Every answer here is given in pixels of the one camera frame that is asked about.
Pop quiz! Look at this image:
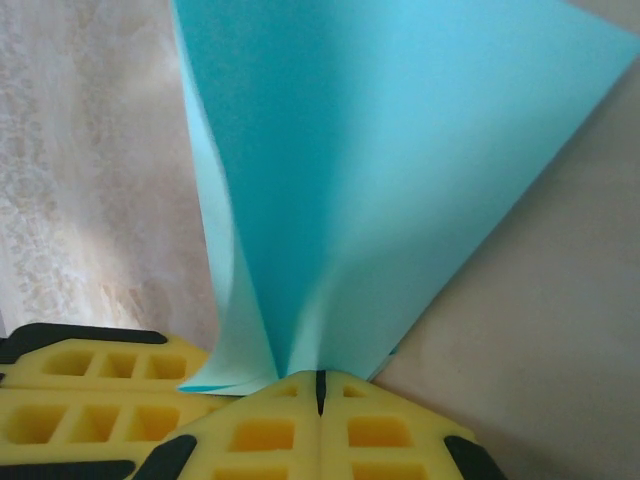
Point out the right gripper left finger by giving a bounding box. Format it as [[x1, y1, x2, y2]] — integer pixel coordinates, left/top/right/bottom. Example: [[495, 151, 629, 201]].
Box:
[[148, 369, 321, 480]]

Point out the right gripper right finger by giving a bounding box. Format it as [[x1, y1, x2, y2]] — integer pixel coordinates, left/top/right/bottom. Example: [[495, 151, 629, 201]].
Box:
[[319, 369, 502, 480]]

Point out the teal cloth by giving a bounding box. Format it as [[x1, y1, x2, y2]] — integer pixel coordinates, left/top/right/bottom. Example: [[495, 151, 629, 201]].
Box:
[[169, 0, 640, 399]]

